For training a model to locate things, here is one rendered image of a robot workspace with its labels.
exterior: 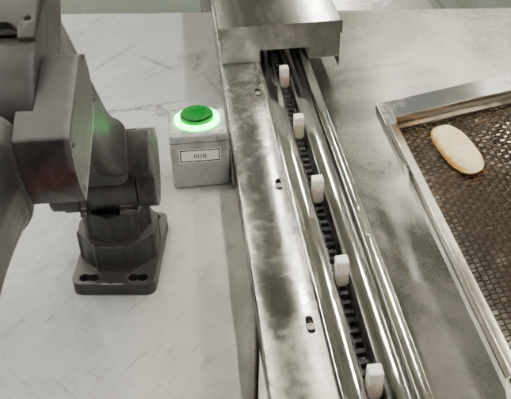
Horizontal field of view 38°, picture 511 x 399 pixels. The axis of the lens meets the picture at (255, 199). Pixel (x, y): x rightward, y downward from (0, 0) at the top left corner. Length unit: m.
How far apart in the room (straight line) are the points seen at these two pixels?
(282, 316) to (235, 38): 0.52
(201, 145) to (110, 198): 0.21
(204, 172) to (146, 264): 0.17
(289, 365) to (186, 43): 0.75
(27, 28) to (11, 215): 0.08
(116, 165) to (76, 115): 0.32
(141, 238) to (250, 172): 0.17
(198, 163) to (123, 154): 0.25
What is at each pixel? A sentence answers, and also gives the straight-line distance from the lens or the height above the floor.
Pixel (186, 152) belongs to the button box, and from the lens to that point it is 0.89.
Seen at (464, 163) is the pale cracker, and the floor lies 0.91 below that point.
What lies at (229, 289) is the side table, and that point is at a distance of 0.78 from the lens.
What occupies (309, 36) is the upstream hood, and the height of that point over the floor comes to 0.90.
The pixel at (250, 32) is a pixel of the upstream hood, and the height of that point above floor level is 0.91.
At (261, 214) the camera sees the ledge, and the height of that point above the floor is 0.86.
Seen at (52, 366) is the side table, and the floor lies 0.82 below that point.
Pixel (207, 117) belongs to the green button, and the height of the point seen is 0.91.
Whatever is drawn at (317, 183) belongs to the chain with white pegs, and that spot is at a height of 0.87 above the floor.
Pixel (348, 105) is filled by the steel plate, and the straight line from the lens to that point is 1.09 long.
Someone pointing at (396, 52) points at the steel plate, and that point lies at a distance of 1.25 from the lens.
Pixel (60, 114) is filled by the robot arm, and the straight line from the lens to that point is 0.32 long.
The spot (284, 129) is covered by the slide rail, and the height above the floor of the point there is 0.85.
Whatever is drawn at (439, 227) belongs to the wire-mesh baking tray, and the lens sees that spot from 0.74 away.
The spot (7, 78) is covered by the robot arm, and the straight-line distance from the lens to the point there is 0.33.
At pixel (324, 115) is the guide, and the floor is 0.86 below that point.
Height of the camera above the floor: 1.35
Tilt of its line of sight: 37 degrees down
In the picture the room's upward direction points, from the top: 2 degrees counter-clockwise
